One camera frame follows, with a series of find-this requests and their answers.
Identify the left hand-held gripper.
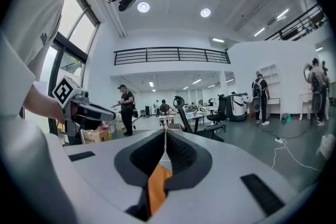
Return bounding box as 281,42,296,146
51,75,117,137

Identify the black office chair with headrest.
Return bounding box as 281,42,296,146
172,95,227,143

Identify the large glass window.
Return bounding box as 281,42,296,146
44,0,101,137

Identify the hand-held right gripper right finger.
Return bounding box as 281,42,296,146
163,129,213,191

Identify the white wheeled robot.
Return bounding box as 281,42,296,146
225,91,249,122

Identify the black head-worn camera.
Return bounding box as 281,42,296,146
118,0,144,13

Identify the person's white shirt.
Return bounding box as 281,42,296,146
0,0,91,119

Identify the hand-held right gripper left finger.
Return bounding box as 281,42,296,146
114,129,167,188

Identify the white wall shelf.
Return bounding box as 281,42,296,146
259,63,279,87

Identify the white cable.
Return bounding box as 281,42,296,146
271,142,322,172

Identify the cardboard box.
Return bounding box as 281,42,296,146
81,127,113,144

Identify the white dressing table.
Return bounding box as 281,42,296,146
299,91,316,121

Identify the person's left forearm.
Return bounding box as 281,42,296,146
23,83,66,124

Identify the black balcony railing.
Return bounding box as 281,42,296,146
264,2,329,41
113,46,232,66

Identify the white work table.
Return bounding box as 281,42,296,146
159,109,211,129

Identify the white desk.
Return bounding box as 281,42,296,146
265,97,282,121

